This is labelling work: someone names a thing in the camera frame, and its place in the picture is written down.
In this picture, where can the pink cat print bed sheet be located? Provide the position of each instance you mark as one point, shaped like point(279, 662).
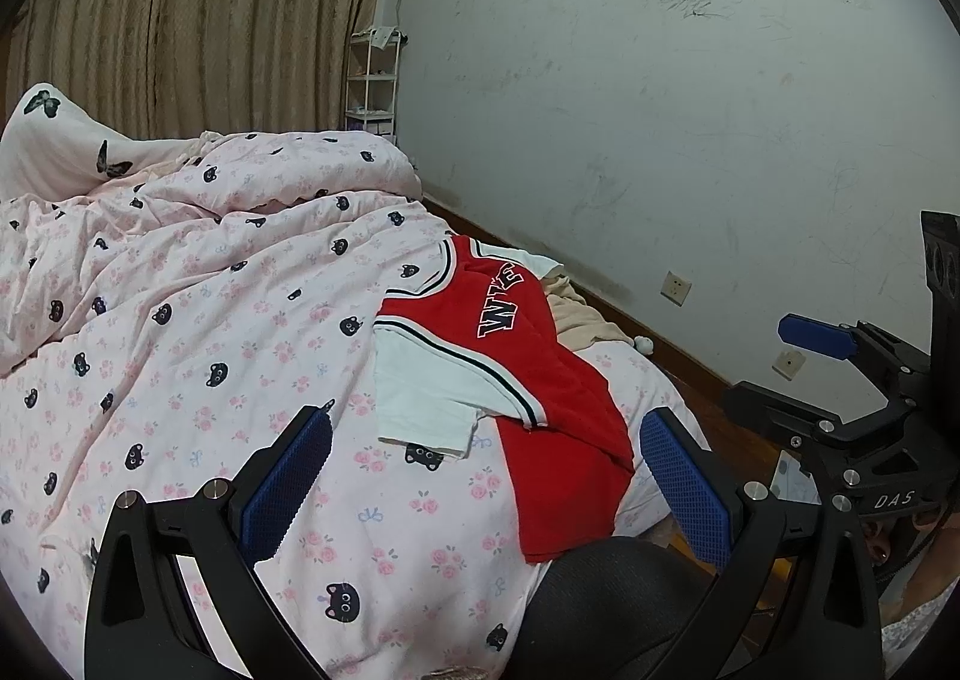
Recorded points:
point(225, 425)

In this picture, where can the small white ball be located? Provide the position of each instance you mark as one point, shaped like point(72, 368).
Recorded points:
point(643, 344)

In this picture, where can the white butterfly print pillow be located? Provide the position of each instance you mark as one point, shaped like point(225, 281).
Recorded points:
point(52, 140)

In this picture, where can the beige patterned curtain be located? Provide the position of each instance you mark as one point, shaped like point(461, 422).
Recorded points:
point(225, 12)

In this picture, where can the white wall socket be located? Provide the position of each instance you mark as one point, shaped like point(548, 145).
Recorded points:
point(790, 365)
point(676, 288)

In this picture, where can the pink cat print quilt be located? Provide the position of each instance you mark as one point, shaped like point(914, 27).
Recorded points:
point(225, 200)

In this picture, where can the person's foot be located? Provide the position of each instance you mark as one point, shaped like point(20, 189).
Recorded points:
point(877, 549)

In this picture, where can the red and white jersey shirt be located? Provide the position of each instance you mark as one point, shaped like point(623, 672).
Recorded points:
point(555, 410)

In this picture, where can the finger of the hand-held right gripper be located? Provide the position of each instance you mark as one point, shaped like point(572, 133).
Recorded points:
point(772, 410)
point(814, 333)

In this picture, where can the person's light printed clothing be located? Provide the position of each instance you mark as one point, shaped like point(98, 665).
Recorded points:
point(930, 627)

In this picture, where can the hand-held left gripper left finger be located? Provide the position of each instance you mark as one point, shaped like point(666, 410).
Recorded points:
point(289, 477)

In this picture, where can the beige cloth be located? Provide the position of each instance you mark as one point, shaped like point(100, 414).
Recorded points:
point(581, 320)

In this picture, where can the white shelf rack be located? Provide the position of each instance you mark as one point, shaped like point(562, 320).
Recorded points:
point(371, 87)

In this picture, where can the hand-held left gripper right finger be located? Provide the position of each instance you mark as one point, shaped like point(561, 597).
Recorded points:
point(686, 492)

